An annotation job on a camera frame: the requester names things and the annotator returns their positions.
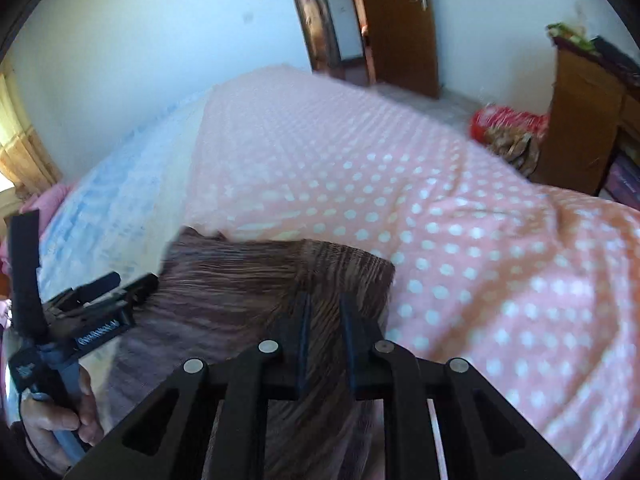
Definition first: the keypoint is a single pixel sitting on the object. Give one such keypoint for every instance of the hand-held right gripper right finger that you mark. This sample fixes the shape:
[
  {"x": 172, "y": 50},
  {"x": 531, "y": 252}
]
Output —
[{"x": 351, "y": 340}]

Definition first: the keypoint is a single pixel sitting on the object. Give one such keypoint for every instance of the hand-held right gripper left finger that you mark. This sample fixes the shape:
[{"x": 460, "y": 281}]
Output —
[{"x": 302, "y": 340}]

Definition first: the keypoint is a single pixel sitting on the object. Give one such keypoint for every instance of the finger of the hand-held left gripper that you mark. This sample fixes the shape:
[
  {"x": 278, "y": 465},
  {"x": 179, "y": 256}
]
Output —
[
  {"x": 142, "y": 287},
  {"x": 97, "y": 287}
]

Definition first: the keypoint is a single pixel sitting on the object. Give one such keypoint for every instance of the brown knit sweater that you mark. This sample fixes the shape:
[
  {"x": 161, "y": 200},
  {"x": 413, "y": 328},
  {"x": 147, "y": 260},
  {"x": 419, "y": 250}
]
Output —
[{"x": 225, "y": 300}]

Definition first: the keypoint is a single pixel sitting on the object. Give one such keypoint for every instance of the person's left hand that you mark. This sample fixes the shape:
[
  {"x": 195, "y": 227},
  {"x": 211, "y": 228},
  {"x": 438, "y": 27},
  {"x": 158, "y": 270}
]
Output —
[{"x": 47, "y": 417}]

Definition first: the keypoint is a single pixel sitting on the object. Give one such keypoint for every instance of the folded pink quilt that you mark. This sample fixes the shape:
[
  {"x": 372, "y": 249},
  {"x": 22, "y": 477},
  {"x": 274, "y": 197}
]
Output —
[{"x": 47, "y": 197}]

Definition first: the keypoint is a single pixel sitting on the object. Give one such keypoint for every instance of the yellow patterned curtain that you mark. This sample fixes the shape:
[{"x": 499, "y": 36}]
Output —
[{"x": 20, "y": 155}]

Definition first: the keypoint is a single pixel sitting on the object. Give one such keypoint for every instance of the pink polka-dot blanket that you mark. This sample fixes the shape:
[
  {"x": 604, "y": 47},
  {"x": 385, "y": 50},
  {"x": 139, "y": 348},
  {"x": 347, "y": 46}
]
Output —
[{"x": 400, "y": 185}]

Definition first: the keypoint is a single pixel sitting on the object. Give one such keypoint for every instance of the red patterned bag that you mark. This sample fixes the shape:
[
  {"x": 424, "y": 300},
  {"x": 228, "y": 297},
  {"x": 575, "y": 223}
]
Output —
[{"x": 505, "y": 122}]

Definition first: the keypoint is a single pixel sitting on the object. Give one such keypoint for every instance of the brown wooden door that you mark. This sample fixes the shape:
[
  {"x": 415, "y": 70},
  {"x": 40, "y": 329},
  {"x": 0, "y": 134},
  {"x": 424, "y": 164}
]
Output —
[{"x": 400, "y": 25}]

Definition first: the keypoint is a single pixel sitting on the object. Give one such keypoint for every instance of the brown wooden cabinet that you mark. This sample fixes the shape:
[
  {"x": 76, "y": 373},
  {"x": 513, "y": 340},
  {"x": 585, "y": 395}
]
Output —
[{"x": 580, "y": 110}]

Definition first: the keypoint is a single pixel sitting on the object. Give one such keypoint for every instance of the green item on cabinet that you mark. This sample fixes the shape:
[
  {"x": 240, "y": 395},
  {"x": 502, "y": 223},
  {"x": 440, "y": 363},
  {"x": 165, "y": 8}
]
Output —
[{"x": 570, "y": 35}]

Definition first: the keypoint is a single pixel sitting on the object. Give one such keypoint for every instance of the dark flat item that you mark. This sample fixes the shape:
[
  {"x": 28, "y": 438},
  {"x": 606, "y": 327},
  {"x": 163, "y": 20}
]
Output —
[{"x": 617, "y": 57}]

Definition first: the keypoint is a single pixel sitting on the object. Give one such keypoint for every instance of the dark door frame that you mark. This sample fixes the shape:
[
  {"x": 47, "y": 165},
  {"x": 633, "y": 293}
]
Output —
[{"x": 298, "y": 10}]

